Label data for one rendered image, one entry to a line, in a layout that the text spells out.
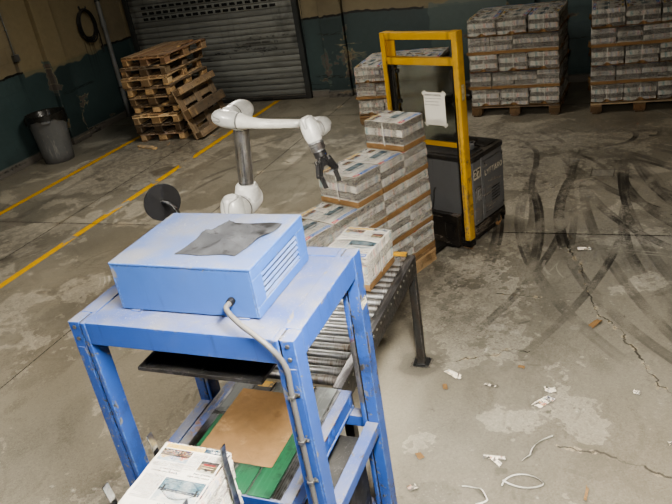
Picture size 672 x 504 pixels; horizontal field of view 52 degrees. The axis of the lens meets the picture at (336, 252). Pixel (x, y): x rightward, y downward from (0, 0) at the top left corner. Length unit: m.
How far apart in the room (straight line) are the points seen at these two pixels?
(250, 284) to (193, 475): 0.73
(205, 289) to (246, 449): 0.87
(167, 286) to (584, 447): 2.50
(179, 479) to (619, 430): 2.53
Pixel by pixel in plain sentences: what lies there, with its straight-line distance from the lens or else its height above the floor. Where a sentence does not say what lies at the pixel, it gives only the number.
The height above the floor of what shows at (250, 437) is 0.80.
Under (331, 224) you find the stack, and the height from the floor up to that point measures 0.82.
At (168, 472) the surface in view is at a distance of 2.69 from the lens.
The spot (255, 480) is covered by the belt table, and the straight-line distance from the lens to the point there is 2.92.
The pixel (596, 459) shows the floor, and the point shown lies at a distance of 4.05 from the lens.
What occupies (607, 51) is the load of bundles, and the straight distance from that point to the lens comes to 9.39.
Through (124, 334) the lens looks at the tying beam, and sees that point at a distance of 2.66.
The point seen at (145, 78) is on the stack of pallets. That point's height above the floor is 0.99.
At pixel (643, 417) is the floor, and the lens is 4.34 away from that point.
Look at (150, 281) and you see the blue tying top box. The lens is 2.60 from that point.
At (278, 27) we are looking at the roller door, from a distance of 12.17.
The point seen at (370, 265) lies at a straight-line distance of 3.94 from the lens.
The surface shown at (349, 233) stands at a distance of 4.18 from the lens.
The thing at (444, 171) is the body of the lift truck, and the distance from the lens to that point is 6.10.
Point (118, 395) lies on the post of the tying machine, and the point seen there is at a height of 1.18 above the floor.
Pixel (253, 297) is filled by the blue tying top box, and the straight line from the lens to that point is 2.39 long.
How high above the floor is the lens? 2.77
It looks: 26 degrees down
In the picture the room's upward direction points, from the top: 9 degrees counter-clockwise
